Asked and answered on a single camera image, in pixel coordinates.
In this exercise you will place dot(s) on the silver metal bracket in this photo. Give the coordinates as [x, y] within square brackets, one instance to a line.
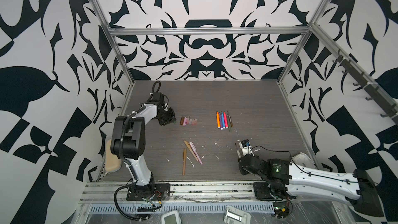
[234, 215]

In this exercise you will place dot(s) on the brown marker pen far left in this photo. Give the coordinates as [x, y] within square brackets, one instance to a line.
[184, 161]

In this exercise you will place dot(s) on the beige sponge block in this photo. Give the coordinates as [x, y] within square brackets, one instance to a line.
[112, 163]

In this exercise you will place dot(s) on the orange marker pen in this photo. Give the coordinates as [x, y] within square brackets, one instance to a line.
[218, 120]

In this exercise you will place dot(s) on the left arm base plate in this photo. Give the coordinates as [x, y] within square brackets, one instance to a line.
[139, 193]

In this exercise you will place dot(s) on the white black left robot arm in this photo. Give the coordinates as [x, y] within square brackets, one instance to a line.
[129, 142]

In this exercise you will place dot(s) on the light pink marker pen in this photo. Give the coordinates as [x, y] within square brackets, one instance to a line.
[196, 153]

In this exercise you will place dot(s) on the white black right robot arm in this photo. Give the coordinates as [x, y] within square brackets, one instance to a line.
[356, 189]

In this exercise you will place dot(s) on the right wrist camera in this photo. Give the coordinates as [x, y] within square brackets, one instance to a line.
[245, 147]

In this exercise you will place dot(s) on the small electronics board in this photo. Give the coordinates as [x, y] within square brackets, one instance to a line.
[282, 209]

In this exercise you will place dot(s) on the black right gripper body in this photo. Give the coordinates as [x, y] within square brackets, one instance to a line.
[242, 170]

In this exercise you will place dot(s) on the tan marker pen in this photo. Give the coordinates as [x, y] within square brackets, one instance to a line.
[191, 150]

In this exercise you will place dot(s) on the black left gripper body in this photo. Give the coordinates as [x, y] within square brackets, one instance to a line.
[167, 116]

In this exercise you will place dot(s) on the white handheld device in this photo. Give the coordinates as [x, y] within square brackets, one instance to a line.
[171, 217]

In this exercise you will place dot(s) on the purple marker pen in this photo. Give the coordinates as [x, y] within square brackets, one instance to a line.
[220, 121]

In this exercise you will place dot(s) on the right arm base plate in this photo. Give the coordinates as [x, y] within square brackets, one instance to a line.
[263, 192]

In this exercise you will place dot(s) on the blue marker pen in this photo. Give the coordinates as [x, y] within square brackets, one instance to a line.
[222, 119]

